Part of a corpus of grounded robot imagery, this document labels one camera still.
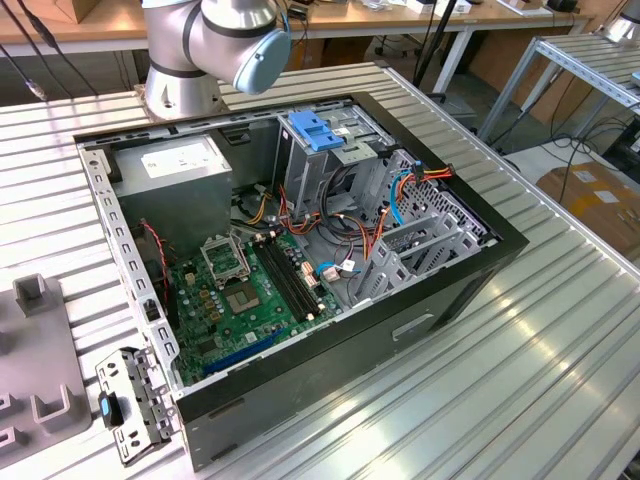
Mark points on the blue black bracket latch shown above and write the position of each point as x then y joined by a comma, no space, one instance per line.
109,410

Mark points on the black tripod pole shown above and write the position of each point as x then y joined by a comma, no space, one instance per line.
435,35

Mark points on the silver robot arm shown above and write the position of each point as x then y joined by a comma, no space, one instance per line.
175,50

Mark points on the green motherboard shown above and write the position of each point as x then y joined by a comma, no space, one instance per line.
210,320

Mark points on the CPU socket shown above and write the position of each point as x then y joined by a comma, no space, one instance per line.
242,300

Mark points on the metal card retention bracket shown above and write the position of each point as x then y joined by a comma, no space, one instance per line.
140,400

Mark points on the metal slatted side table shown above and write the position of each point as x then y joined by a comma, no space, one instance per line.
590,55

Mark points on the blue expansion slot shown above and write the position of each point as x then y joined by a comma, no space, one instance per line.
240,354

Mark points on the small brown box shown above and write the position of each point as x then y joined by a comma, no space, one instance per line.
80,10

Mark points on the black RAM slot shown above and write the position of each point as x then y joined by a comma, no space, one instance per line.
299,280
277,280
292,280
284,280

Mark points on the grey part rack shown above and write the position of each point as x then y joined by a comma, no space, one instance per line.
35,360

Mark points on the grey metal disk bay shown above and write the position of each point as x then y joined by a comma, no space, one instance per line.
435,235

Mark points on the black PC case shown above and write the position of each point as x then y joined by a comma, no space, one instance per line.
350,380

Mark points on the large brown cardboard box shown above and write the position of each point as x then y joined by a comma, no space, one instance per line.
600,210

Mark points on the grey power supply unit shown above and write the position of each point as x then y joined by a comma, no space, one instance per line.
170,200

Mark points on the wooden desk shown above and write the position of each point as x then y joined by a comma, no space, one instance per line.
400,22

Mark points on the grey metal drive cage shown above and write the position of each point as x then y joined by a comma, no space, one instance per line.
310,175

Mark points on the blue plastic bay latch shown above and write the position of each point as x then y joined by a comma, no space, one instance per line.
315,130

